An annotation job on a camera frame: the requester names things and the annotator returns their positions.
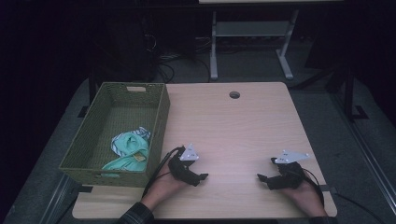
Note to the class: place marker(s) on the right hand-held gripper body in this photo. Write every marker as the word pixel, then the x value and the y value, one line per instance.
pixel 291 174

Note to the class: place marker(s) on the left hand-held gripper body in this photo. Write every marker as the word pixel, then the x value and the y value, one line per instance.
pixel 182 169

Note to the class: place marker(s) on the mint green striped garment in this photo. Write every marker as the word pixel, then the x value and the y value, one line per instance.
pixel 132 151

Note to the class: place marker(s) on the green woven basket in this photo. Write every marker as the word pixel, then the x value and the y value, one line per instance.
pixel 124 121

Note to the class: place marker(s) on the person's left hand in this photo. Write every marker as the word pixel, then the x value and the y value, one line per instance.
pixel 166 188

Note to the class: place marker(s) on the person's right hand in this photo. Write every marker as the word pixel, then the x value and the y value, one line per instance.
pixel 308 199

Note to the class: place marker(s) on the grey tape strip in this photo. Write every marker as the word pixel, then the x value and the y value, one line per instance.
pixel 330 189

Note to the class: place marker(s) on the black tape strip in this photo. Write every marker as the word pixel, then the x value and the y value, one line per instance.
pixel 84 188

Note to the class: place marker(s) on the black metal stand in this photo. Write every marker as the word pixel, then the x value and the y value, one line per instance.
pixel 350 93

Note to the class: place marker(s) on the grey metal stand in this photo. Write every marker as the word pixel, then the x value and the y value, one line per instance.
pixel 252 28

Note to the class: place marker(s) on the aluminium rail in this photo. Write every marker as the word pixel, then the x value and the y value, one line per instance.
pixel 367 149
pixel 57 202

